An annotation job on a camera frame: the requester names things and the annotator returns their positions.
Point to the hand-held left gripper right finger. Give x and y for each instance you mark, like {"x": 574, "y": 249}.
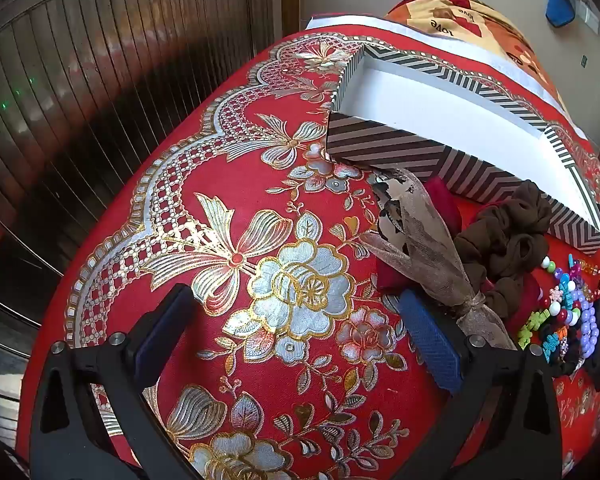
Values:
{"x": 430, "y": 345}

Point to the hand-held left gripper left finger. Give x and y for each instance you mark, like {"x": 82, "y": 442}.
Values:
{"x": 155, "y": 330}

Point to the beige lace bow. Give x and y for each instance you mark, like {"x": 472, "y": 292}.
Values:
{"x": 430, "y": 255}

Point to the brown scrunchie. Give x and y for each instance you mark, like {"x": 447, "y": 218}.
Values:
{"x": 505, "y": 240}

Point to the red velvet scrunchie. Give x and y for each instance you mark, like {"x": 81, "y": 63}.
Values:
{"x": 442, "y": 197}

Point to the striped cardboard box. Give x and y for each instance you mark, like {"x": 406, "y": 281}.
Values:
{"x": 430, "y": 100}

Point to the red floral tablecloth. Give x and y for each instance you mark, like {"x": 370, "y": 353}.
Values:
{"x": 230, "y": 200}

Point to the printed blanket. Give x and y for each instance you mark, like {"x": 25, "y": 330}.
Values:
{"x": 480, "y": 25}

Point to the wooden slatted door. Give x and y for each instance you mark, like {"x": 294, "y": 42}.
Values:
{"x": 80, "y": 85}

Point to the wall switch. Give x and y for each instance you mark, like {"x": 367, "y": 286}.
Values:
{"x": 587, "y": 12}

